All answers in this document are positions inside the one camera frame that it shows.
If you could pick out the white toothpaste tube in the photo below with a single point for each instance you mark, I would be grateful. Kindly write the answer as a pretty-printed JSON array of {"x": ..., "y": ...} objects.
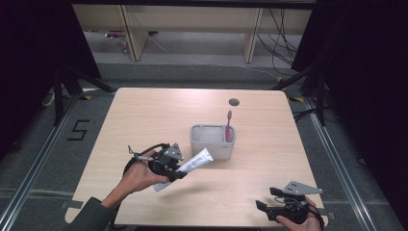
[{"x": 195, "y": 162}]

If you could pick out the person's right hand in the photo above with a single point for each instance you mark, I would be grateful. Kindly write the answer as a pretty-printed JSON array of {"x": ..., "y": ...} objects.
[{"x": 304, "y": 226}]

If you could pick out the pink toothbrush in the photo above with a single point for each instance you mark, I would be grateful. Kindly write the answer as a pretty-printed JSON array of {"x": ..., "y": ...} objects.
[{"x": 228, "y": 126}]

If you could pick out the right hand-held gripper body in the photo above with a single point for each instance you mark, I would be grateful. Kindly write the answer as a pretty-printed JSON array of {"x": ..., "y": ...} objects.
[{"x": 293, "y": 207}]

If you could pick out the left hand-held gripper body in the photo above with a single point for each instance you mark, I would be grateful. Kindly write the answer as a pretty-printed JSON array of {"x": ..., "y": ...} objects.
[{"x": 164, "y": 163}]

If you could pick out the person's left hand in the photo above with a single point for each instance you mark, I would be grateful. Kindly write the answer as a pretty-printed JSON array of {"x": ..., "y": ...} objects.
[{"x": 141, "y": 178}]

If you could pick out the aluminium floor rail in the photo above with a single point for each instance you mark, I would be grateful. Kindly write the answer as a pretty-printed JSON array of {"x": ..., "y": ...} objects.
[
  {"x": 35, "y": 170},
  {"x": 340, "y": 166}
]

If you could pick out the black metal stand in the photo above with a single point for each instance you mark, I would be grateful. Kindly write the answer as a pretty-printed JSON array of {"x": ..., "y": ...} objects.
[
  {"x": 58, "y": 96},
  {"x": 320, "y": 96}
]

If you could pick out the light wooden desk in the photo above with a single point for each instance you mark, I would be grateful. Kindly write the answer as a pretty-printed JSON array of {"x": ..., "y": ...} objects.
[{"x": 192, "y": 19}]

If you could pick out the grey toothbrush holder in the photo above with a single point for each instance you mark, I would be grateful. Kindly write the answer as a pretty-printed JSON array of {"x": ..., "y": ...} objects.
[{"x": 212, "y": 144}]

